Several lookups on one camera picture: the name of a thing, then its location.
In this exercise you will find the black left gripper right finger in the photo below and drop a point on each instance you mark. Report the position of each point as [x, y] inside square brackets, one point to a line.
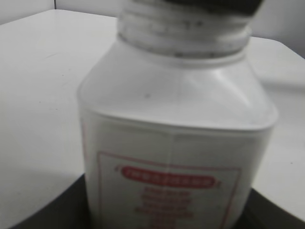
[260, 213]

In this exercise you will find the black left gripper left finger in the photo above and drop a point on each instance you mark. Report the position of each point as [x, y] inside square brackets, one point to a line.
[47, 201]

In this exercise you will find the white Yili yogurt bottle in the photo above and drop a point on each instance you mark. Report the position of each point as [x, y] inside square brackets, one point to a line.
[169, 142]

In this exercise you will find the white plastic bottle cap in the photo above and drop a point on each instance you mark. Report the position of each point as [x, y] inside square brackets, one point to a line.
[193, 29]

